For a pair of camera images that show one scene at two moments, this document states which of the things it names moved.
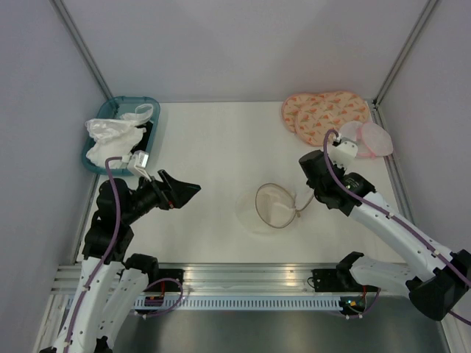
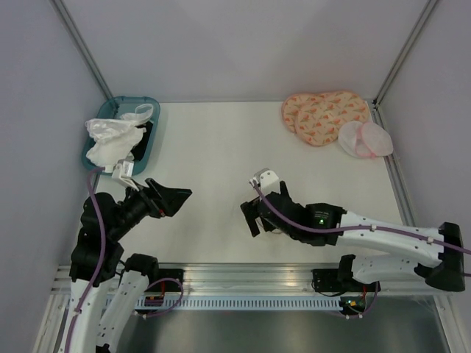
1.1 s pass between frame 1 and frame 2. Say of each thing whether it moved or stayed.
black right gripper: moved
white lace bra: stayed
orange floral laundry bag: stayed
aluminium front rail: stayed
